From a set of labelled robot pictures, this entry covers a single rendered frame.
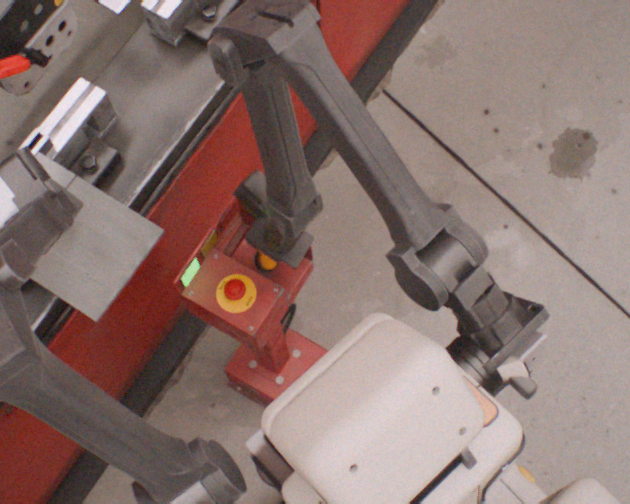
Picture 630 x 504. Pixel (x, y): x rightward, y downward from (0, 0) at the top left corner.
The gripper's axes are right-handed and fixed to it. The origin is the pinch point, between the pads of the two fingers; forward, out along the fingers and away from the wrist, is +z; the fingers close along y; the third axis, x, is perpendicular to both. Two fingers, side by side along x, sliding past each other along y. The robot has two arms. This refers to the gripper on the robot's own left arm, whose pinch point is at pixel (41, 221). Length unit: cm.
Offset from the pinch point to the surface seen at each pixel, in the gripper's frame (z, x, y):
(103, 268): -4.8, 11.9, 0.6
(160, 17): 9.9, -5.6, -43.2
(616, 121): 59, 107, -125
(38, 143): 6.5, -8.1, -10.9
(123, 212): -3.2, 9.2, -8.7
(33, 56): -19.6, -15.6, -15.5
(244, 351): 70, 59, -13
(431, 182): 75, 77, -81
